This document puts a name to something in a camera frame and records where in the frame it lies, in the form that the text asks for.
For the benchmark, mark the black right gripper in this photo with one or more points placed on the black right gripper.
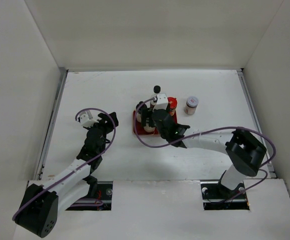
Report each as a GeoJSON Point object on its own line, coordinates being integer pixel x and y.
{"type": "Point", "coordinates": [147, 113]}

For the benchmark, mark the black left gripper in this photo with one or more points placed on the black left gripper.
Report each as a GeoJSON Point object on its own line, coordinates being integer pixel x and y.
{"type": "Point", "coordinates": [105, 122]}

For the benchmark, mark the grey lid spice jar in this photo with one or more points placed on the grey lid spice jar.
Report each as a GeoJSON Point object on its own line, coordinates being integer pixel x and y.
{"type": "Point", "coordinates": [147, 127]}

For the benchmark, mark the red lid white jar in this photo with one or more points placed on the red lid white jar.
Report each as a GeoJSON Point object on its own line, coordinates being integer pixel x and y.
{"type": "Point", "coordinates": [172, 105]}

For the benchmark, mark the white lid spice jar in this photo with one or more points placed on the white lid spice jar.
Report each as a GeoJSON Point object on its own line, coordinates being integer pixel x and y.
{"type": "Point", "coordinates": [191, 105]}

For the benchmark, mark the black cap clear bottle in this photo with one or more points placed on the black cap clear bottle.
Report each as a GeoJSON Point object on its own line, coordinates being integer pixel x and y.
{"type": "Point", "coordinates": [139, 112]}

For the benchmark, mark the dark red sauce bottle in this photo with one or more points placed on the dark red sauce bottle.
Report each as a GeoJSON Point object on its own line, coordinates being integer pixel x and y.
{"type": "Point", "coordinates": [156, 92]}

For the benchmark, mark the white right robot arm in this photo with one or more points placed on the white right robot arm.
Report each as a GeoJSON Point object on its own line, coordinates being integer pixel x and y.
{"type": "Point", "coordinates": [244, 150]}

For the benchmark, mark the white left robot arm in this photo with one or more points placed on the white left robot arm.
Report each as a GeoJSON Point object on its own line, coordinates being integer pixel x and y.
{"type": "Point", "coordinates": [41, 204]}

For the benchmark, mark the red lacquer tray gold rim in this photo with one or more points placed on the red lacquer tray gold rim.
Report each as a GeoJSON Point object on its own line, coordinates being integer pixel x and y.
{"type": "Point", "coordinates": [137, 127]}

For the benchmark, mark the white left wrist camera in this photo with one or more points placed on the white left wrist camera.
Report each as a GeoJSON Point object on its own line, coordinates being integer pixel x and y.
{"type": "Point", "coordinates": [86, 119]}

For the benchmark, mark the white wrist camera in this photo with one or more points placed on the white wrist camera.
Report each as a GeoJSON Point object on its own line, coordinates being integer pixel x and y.
{"type": "Point", "coordinates": [86, 119]}
{"type": "Point", "coordinates": [161, 102]}

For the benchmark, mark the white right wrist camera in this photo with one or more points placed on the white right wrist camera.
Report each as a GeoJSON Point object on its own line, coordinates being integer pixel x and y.
{"type": "Point", "coordinates": [161, 102]}

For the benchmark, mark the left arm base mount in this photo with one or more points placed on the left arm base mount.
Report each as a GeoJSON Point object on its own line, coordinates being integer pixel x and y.
{"type": "Point", "coordinates": [98, 198]}

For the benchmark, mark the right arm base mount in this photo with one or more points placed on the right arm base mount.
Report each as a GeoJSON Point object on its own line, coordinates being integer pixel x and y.
{"type": "Point", "coordinates": [215, 197]}

